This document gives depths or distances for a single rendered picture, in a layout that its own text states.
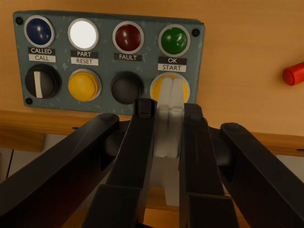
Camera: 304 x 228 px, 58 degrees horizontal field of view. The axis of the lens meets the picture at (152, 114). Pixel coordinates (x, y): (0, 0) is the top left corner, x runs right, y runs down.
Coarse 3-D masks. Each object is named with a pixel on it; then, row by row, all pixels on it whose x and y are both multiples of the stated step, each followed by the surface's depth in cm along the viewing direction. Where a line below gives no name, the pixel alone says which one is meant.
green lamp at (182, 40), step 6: (168, 30) 20; (174, 30) 20; (180, 30) 20; (162, 36) 21; (168, 36) 20; (174, 36) 20; (180, 36) 20; (186, 36) 20; (162, 42) 21; (168, 42) 20; (174, 42) 20; (180, 42) 20; (186, 42) 21; (168, 48) 21; (174, 48) 21; (180, 48) 21; (174, 54) 21
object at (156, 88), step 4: (172, 76) 21; (176, 76) 21; (160, 80) 21; (156, 84) 21; (160, 84) 21; (184, 84) 21; (152, 88) 22; (156, 88) 21; (160, 88) 21; (184, 88) 21; (152, 92) 22; (156, 92) 22; (184, 92) 21; (152, 96) 22; (156, 96) 22; (184, 96) 21; (156, 100) 22; (184, 100) 22
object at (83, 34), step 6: (78, 24) 21; (84, 24) 21; (72, 30) 21; (78, 30) 21; (84, 30) 21; (90, 30) 21; (72, 36) 21; (78, 36) 21; (84, 36) 21; (90, 36) 21; (78, 42) 21; (84, 42) 21; (90, 42) 21
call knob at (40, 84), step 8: (32, 72) 22; (40, 72) 22; (48, 72) 22; (32, 80) 22; (40, 80) 22; (48, 80) 22; (56, 80) 22; (32, 88) 22; (40, 88) 22; (48, 88) 22; (56, 88) 22; (40, 96) 22; (48, 96) 22
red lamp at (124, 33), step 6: (126, 24) 20; (120, 30) 21; (126, 30) 20; (132, 30) 20; (138, 30) 21; (120, 36) 21; (126, 36) 21; (132, 36) 21; (138, 36) 21; (120, 42) 21; (126, 42) 21; (132, 42) 21; (138, 42) 21; (126, 48) 21; (132, 48) 21
